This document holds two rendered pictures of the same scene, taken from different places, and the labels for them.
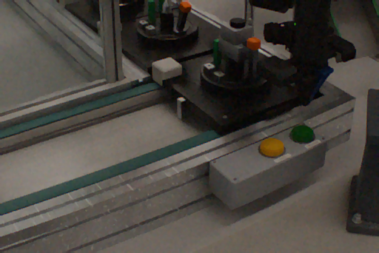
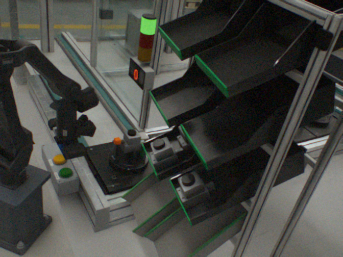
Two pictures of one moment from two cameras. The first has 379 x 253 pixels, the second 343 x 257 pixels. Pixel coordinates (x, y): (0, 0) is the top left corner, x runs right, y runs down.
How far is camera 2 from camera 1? 1.57 m
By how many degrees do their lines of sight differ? 70
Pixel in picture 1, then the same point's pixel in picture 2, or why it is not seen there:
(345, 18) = (159, 199)
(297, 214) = not seen: hidden behind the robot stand
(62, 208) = (47, 105)
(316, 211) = not seen: hidden behind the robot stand
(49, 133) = (113, 114)
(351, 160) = (72, 227)
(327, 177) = (62, 209)
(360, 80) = not seen: outside the picture
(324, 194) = (49, 205)
